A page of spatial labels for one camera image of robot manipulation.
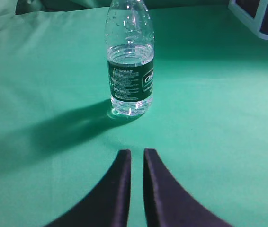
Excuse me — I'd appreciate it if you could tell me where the white drawer cabinet frame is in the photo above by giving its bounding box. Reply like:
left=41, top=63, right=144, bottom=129
left=228, top=0, right=268, bottom=40

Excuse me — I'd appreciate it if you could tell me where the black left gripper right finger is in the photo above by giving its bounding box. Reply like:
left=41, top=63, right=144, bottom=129
left=143, top=148, right=230, bottom=227

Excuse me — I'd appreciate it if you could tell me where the green table cloth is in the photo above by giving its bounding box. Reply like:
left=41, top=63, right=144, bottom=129
left=0, top=5, right=268, bottom=227

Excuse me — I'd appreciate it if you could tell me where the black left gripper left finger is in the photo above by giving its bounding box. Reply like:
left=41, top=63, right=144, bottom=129
left=47, top=149, right=132, bottom=227

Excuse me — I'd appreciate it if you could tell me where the clear water bottle green label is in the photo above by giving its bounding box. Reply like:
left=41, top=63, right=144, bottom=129
left=105, top=0, right=155, bottom=117

